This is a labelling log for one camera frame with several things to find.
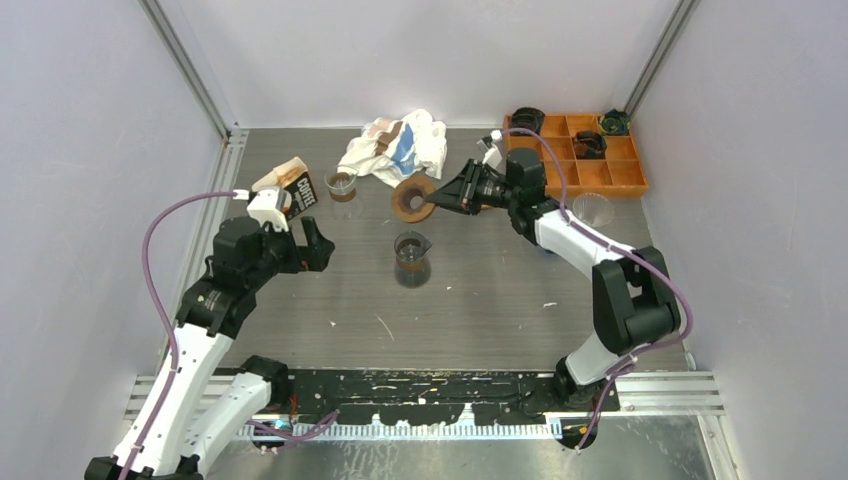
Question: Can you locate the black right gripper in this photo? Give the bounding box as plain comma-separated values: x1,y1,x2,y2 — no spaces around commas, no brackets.
426,159,518,217

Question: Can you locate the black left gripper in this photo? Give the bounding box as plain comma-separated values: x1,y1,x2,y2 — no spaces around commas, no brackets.
246,216,332,291

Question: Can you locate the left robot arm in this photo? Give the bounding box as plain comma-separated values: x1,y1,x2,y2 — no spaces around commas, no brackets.
84,216,335,479

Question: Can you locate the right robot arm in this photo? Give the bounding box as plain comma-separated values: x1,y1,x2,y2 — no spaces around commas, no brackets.
426,148,682,411

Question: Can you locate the orange coffee filter box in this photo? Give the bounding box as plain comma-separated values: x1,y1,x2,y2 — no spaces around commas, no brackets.
251,156,318,220

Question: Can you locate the crumpled white plastic bag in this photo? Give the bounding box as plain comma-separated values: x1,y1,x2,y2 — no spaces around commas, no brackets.
338,109,447,188

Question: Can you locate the small glass carafe wood collar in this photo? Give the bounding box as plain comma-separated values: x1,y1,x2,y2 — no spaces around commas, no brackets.
324,166,358,203

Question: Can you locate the glass carafe dark wood collar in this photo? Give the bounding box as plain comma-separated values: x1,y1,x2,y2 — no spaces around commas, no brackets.
393,231,432,289

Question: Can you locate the rolled dark tie back left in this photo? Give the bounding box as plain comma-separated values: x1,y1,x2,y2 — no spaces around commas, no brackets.
508,107,546,135

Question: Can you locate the rolled orange floral tie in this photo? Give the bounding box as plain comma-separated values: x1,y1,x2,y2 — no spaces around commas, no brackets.
572,131,607,160

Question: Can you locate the rolled green floral tie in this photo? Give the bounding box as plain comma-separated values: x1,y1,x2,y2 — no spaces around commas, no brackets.
598,109,631,136

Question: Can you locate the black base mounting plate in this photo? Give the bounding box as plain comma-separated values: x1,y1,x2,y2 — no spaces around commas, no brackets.
262,369,619,426

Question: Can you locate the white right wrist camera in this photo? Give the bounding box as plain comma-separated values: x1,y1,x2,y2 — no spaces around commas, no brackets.
477,129,503,169

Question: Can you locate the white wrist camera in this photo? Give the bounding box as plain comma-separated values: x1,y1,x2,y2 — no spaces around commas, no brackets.
477,129,503,169
234,186,290,233

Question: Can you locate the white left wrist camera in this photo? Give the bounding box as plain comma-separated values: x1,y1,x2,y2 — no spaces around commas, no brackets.
234,186,290,233

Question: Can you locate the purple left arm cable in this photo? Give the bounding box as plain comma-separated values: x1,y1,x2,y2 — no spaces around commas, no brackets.
115,190,250,480

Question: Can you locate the aluminium frame rail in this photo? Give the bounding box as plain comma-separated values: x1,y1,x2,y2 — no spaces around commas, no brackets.
122,370,727,442

